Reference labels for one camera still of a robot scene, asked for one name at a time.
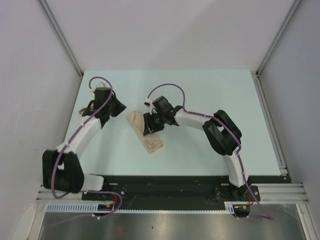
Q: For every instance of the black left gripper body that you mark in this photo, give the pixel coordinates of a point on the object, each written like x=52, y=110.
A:
x=109, y=107

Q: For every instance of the beige cloth napkin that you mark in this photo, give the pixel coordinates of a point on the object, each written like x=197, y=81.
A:
x=152, y=142

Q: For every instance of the aluminium frame post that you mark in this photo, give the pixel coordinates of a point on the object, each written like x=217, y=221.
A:
x=279, y=35
x=49, y=15

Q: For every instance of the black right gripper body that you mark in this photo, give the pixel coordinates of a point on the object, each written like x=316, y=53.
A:
x=155, y=121

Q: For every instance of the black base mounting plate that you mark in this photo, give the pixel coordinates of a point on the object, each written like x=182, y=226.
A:
x=169, y=193

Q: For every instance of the right aluminium frame post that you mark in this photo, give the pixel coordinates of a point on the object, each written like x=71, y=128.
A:
x=279, y=35

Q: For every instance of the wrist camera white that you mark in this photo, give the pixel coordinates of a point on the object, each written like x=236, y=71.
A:
x=148, y=103
x=100, y=85

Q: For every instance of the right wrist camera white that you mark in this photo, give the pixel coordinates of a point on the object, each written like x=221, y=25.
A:
x=148, y=103

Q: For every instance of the left aluminium frame post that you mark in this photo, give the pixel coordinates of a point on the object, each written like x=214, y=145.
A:
x=49, y=15

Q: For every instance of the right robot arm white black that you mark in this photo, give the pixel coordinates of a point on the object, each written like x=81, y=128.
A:
x=223, y=136

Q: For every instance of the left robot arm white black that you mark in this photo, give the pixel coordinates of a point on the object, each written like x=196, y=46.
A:
x=61, y=167

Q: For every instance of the right aluminium table rail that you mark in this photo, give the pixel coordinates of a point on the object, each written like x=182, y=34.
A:
x=277, y=147

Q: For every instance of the front aluminium cross rail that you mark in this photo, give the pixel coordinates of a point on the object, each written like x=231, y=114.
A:
x=270, y=193

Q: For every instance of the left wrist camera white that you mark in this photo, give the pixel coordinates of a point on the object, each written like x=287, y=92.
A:
x=100, y=85

